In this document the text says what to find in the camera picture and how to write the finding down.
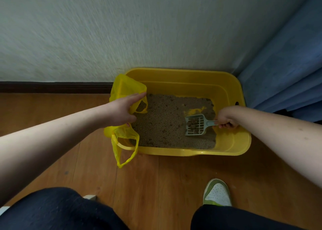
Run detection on person's right hand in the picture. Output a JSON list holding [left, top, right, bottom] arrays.
[[216, 106, 241, 130]]

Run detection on person's left hand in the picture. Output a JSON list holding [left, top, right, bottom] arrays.
[[102, 92, 147, 127]]

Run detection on yellow plastic bag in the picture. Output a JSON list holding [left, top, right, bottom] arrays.
[[104, 74, 148, 169]]

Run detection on grey-green litter scoop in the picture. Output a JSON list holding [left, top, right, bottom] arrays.
[[185, 114, 219, 137]]

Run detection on person's right forearm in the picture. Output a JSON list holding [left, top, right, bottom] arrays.
[[235, 106, 322, 189]]

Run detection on person's left forearm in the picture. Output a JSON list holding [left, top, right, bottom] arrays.
[[0, 104, 106, 208]]

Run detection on brown cat litter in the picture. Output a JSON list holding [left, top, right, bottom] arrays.
[[129, 94, 217, 150]]

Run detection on dark litter clumps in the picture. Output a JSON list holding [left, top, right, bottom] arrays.
[[187, 118, 200, 134]]

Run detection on yellow plastic litter box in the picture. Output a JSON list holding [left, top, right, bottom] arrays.
[[116, 67, 252, 157]]

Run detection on green and white shoe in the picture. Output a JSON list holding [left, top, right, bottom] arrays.
[[203, 178, 232, 207]]

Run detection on blue curtain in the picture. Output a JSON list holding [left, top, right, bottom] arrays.
[[231, 0, 322, 123]]

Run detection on dark brown baseboard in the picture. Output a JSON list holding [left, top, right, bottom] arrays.
[[0, 81, 114, 94]]

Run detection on dark blue trousers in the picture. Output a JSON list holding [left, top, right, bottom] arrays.
[[0, 187, 305, 230]]

